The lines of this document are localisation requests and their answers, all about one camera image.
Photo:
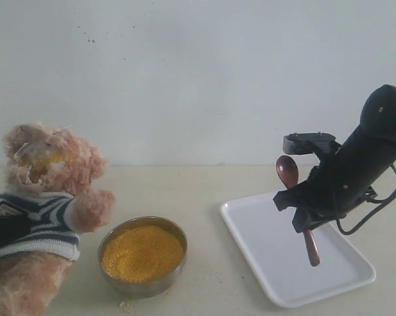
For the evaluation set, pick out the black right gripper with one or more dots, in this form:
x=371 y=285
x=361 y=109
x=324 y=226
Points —
x=336 y=185

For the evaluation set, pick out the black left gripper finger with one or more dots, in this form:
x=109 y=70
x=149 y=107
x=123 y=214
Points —
x=12 y=228

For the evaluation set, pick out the dark wooden spoon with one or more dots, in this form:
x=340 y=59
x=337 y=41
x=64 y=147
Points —
x=287 y=172

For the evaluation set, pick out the beige teddy bear striped sweater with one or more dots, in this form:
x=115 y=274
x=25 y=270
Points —
x=48 y=202

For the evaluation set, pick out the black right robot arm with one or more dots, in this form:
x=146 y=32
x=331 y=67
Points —
x=377 y=119

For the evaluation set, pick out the white rectangular plastic tray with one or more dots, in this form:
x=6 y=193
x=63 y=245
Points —
x=278 y=258

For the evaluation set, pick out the steel bowl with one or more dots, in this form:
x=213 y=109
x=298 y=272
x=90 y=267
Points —
x=151 y=288

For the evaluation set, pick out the yellow millet grains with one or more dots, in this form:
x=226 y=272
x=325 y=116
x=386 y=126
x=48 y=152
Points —
x=142 y=254

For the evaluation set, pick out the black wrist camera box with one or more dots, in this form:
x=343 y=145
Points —
x=307 y=143

